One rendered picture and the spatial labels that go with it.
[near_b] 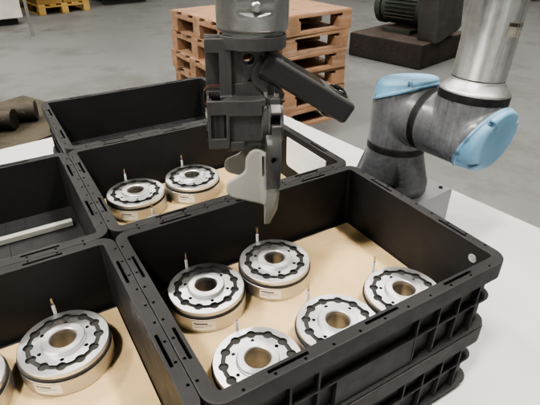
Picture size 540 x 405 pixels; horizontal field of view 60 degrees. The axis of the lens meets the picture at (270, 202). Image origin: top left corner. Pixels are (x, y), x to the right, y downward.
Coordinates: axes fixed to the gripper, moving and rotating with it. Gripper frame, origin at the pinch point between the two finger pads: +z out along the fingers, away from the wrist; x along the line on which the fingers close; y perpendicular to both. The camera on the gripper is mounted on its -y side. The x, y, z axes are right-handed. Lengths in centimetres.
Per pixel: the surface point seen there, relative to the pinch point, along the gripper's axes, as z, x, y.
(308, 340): 12.3, 11.3, -3.2
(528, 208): 86, -144, -154
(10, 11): 42, -686, 278
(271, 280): 11.7, 0.3, -0.3
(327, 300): 12.1, 4.9, -7.0
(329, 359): 7.3, 19.2, -3.4
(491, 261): 4.9, 8.5, -25.7
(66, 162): 3.9, -25.3, 31.3
